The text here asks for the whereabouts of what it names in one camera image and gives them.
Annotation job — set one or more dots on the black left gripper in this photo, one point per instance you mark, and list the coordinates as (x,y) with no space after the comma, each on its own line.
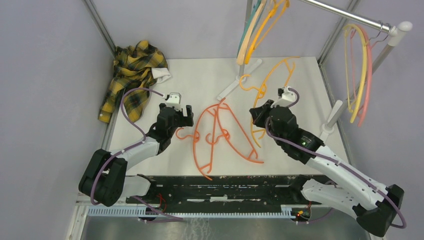
(185,121)

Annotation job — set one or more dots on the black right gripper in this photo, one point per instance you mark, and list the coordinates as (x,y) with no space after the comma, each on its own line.
(261,111)

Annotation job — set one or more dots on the amber hanger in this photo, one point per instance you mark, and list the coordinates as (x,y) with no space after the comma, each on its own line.
(262,89)
(272,12)

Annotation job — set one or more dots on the pink hanger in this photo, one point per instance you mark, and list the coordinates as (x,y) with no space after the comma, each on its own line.
(369,79)

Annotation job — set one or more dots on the beige hanger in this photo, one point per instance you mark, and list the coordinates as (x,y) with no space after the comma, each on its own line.
(240,60)

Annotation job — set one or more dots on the yellow hanger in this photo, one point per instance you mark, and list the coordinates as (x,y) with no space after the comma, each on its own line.
(354,103)

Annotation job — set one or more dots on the teal hanger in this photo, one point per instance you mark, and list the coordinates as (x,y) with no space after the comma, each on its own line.
(253,9)

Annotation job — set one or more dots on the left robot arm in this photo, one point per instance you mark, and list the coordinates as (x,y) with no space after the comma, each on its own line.
(105,178)

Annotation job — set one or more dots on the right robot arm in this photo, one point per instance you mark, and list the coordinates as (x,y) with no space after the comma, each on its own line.
(375,206)

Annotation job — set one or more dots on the yellow plaid shirt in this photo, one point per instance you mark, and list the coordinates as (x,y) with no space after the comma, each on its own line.
(132,68)

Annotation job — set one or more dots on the white clothes rack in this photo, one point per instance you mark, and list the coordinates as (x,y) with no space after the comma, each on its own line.
(394,34)

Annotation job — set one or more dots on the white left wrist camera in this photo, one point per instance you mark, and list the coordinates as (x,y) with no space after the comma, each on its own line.
(173,100)

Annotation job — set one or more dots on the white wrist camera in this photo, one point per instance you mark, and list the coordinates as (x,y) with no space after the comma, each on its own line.
(287,97)
(173,100)

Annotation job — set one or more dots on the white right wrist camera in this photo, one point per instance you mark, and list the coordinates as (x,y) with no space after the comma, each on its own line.
(287,97)

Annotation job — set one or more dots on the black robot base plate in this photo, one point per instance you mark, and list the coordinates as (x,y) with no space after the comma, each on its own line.
(223,194)

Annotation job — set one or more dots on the white cable duct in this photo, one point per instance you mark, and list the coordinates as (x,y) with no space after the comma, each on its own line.
(142,212)

